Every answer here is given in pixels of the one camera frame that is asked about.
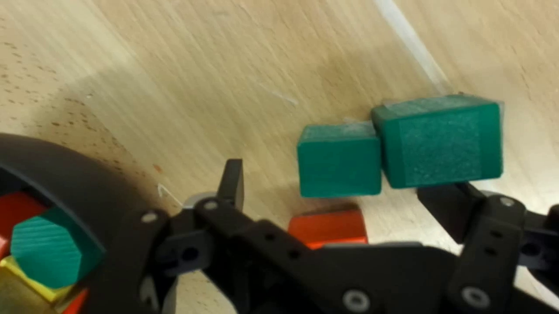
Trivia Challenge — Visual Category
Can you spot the red cube block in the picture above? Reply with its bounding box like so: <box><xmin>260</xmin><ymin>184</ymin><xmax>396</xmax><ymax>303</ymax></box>
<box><xmin>0</xmin><ymin>191</ymin><xmax>45</xmax><ymax>257</ymax></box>

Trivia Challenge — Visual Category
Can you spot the orange block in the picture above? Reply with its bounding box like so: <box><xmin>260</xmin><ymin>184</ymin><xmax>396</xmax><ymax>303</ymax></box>
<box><xmin>288</xmin><ymin>207</ymin><xmax>369</xmax><ymax>249</ymax></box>

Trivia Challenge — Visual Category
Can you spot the black bowl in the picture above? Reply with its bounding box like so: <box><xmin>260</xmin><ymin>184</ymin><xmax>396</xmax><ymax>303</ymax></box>
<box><xmin>0</xmin><ymin>132</ymin><xmax>166</xmax><ymax>314</ymax></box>

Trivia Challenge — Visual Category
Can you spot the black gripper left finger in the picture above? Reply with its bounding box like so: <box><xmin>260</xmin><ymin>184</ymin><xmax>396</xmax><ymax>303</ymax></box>
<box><xmin>217</xmin><ymin>158</ymin><xmax>244</xmax><ymax>209</ymax></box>

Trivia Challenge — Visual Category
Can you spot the green double block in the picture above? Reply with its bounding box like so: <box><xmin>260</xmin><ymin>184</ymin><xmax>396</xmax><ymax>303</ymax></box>
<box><xmin>370</xmin><ymin>93</ymin><xmax>503</xmax><ymax>188</ymax></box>

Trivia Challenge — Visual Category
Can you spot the small green block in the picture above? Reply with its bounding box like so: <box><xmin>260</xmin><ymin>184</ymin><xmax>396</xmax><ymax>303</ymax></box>
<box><xmin>10</xmin><ymin>207</ymin><xmax>105</xmax><ymax>287</ymax></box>

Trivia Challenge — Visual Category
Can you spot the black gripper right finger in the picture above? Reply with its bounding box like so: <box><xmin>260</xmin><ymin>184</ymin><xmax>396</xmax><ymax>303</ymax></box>
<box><xmin>417</xmin><ymin>182</ymin><xmax>486</xmax><ymax>242</ymax></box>

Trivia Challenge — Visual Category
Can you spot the yellow cube block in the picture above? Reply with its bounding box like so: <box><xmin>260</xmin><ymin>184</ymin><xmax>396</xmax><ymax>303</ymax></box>
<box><xmin>0</xmin><ymin>256</ymin><xmax>70</xmax><ymax>314</ymax></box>

